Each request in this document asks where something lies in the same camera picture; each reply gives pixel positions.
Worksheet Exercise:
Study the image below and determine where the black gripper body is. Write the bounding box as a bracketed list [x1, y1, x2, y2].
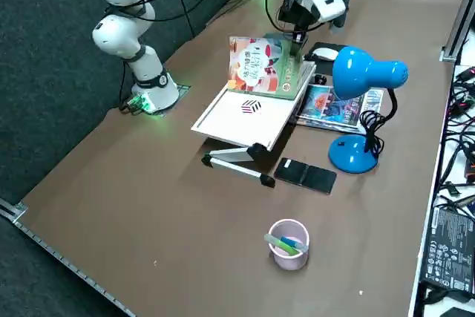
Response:
[277, 0, 321, 33]

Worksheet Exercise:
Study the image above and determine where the green cover recipe book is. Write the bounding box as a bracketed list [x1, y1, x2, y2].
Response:
[226, 33, 317, 101]

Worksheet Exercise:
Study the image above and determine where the blue desk lamp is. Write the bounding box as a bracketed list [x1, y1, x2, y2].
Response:
[328, 45, 410, 175]

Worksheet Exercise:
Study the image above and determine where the white folding book stand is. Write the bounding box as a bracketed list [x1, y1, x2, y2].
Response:
[191, 60, 327, 189]

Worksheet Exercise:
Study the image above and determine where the white computer mouse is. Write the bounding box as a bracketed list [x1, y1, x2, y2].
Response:
[312, 48, 339, 62]

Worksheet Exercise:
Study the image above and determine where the black mouse pad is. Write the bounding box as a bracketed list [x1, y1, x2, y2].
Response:
[304, 42, 352, 77]

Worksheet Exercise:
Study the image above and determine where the plastic wrapped blue magazine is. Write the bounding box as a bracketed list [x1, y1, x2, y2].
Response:
[296, 84, 386, 134]

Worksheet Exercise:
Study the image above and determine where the black foldable phone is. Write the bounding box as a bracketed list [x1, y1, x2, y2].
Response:
[273, 157, 338, 195]

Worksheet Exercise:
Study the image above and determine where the green lit base connector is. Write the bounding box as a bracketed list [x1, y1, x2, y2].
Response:
[118, 94, 154, 114]

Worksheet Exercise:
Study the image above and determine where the blue marker pen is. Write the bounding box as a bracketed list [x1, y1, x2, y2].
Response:
[280, 236, 309, 252]

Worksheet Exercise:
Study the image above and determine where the green marker pen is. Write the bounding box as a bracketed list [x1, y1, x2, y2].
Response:
[263, 234, 298, 257]

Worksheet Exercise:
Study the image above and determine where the pink pen cup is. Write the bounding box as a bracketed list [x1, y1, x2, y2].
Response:
[267, 219, 310, 272]

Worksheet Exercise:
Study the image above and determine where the black power adapter brick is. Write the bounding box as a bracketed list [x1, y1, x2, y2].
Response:
[421, 203, 475, 294]

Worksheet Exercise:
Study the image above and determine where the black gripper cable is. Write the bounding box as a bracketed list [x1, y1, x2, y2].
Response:
[261, 0, 298, 33]

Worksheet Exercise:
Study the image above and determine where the dark grey wrist camera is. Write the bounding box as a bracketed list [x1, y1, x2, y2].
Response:
[329, 0, 352, 34]

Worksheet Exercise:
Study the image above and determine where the black bundled lamp cable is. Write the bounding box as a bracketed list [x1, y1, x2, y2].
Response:
[358, 108, 387, 157]

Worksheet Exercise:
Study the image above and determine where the aluminium frame post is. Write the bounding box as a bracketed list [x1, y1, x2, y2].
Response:
[440, 0, 475, 62]

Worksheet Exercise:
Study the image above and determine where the aluminium table edge rail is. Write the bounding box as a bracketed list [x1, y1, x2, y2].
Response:
[0, 197, 137, 317]

